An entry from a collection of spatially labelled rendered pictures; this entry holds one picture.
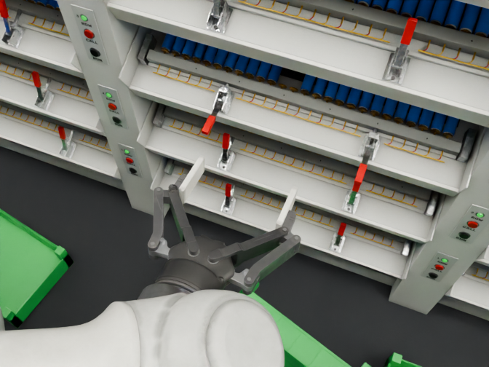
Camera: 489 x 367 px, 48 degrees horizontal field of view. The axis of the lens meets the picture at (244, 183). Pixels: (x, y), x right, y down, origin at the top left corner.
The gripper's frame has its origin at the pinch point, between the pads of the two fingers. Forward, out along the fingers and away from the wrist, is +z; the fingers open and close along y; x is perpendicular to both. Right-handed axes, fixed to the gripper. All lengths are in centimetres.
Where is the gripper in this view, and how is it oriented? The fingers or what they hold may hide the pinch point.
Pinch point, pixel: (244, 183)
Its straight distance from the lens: 76.4
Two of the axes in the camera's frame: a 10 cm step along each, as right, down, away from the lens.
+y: 9.3, 3.1, -1.9
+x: 0.8, -6.7, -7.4
